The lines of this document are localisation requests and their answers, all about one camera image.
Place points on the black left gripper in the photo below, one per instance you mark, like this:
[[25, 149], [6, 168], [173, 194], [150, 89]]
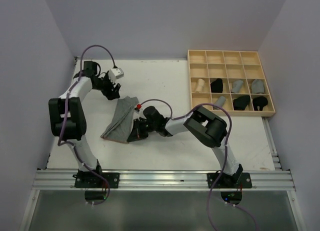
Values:
[[112, 92]]

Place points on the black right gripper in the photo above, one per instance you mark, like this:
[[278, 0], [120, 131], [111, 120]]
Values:
[[137, 132]]

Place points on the grey striped underwear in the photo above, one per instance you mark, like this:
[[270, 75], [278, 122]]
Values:
[[121, 124]]

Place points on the beige underwear with navy trim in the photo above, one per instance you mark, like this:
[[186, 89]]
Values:
[[200, 86]]

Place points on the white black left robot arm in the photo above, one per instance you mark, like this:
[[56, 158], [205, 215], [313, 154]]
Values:
[[67, 118]]

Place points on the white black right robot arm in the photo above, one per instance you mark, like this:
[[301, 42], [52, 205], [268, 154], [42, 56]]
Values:
[[208, 128]]

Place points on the grey rolled sock lower left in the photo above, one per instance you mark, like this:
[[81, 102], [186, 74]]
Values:
[[220, 101]]

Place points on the grey rolled sock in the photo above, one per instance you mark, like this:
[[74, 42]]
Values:
[[257, 87], [220, 101], [236, 86]]

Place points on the black rolled sock upper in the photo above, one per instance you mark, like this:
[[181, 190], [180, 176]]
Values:
[[217, 86]]

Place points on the black rolled sock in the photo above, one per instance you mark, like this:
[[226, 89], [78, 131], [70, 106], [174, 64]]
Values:
[[241, 103], [259, 103], [217, 86]]

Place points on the black rolled sock lower middle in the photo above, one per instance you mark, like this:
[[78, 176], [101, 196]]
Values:
[[241, 103]]

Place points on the wooden compartment tray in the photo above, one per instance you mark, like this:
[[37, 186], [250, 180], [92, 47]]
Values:
[[228, 65]]

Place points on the grey rolled sock middle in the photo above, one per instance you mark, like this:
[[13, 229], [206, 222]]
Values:
[[236, 86]]

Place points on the grey rolled sock right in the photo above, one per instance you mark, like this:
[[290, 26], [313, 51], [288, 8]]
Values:
[[257, 87]]

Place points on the black rolled sock lower right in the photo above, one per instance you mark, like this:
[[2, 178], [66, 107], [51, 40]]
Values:
[[259, 103]]

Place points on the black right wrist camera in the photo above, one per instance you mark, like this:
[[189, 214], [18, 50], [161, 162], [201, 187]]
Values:
[[152, 115]]

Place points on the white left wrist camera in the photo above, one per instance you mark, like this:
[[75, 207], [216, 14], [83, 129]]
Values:
[[115, 74]]

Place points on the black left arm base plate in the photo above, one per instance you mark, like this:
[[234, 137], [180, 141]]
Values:
[[89, 180]]

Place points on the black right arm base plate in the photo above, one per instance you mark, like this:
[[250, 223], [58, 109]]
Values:
[[228, 182]]

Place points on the aluminium frame rail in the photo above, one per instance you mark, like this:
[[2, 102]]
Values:
[[165, 180]]

